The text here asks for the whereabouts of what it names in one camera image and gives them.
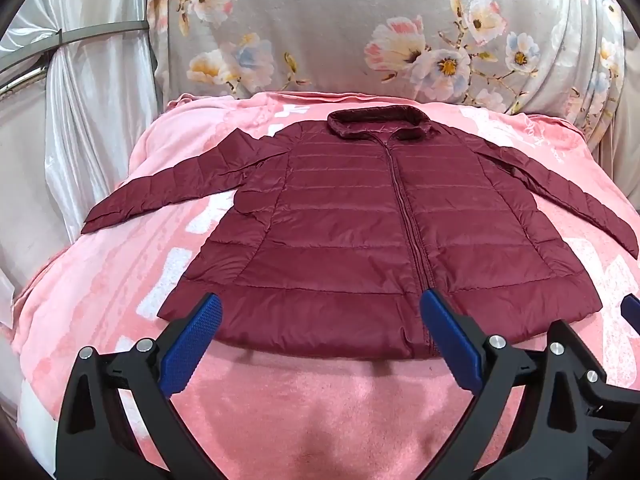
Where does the maroon puffer jacket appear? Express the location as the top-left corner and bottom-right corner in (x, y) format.
(84, 105), (639, 359)

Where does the pink fleece blanket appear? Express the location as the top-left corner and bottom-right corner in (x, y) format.
(1, 92), (639, 479)

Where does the silver satin curtain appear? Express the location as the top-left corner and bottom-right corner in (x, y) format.
(1, 0), (158, 326)

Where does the floral grey bedsheet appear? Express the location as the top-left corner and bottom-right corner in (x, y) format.
(148, 0), (625, 140)

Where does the grey metal bed rail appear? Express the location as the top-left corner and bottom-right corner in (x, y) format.
(0, 19), (151, 99)

